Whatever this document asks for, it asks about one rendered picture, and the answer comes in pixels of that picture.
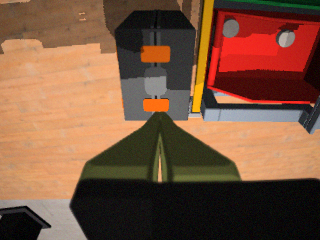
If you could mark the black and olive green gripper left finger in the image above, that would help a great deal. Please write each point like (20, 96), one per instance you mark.
(130, 158)

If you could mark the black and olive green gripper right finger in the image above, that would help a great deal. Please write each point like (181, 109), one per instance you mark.
(189, 159)

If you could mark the yellow bar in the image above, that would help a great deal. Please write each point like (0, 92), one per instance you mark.
(205, 27)

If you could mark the dark grey shelf rack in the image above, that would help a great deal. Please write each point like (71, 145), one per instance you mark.
(211, 110)

